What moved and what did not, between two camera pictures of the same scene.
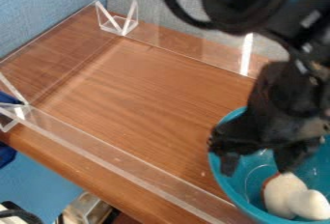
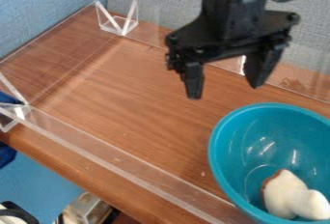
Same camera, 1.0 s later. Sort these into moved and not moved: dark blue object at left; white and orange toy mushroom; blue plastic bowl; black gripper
Moved: black gripper
Not moved: dark blue object at left; blue plastic bowl; white and orange toy mushroom
